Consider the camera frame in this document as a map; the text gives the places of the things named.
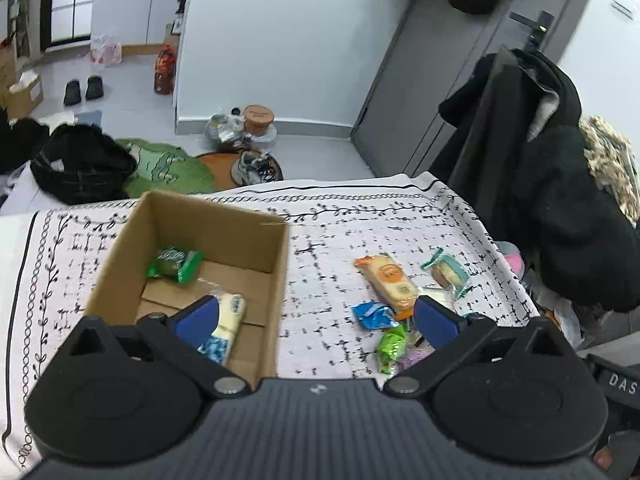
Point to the black coat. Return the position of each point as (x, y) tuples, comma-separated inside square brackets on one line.
[(550, 185)]

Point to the green leaf mat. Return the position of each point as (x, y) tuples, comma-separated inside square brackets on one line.
[(170, 170)]

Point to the grey sneaker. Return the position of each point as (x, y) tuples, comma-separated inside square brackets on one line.
[(247, 167)]

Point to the red bottle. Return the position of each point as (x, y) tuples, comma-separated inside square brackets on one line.
[(164, 72)]

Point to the floral fleece cushion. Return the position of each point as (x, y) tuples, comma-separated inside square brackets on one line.
[(610, 160)]

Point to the pink and grey plush toy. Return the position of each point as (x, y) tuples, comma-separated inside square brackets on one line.
[(515, 262)]

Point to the orange cracker packet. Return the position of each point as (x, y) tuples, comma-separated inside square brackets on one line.
[(390, 280)]

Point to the green snack packet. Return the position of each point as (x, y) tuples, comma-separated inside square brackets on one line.
[(172, 262)]

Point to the white cabinet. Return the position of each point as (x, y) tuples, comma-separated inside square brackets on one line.
[(125, 5)]

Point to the grey door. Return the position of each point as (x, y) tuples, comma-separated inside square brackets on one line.
[(425, 85)]

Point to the clear white cake packet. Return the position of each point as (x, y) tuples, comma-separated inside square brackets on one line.
[(437, 296)]

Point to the red and white plastic bag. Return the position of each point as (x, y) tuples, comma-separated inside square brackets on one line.
[(106, 52)]

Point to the orange round mat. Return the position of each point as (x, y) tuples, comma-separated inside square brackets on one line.
[(220, 167)]

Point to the white wall switch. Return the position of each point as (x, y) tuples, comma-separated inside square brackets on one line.
[(625, 5)]

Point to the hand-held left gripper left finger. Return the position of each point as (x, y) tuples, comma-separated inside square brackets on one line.
[(197, 321)]

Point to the teal biscuit packet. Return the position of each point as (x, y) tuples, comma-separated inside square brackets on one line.
[(447, 272)]

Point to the black slipper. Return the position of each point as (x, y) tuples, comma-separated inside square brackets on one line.
[(72, 92), (94, 87)]

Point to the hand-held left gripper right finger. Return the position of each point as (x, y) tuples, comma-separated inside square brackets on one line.
[(435, 325)]

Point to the black bag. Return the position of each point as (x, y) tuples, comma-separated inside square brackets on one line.
[(80, 165)]

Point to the purple snack packet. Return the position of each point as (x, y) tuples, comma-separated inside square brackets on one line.
[(415, 360)]

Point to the bright green candy packet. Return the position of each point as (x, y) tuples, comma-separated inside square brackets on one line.
[(390, 347)]

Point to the dark clothes pile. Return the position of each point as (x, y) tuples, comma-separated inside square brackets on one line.
[(20, 142)]

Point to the brown cardboard storage box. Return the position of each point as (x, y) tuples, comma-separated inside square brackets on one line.
[(27, 97)]

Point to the white black-patterned tablecloth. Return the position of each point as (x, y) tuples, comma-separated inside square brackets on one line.
[(325, 260)]

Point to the jar with wooden lid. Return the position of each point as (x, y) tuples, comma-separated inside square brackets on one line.
[(257, 117)]

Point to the white and blue snack packet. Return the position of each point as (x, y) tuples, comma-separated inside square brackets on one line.
[(231, 310)]

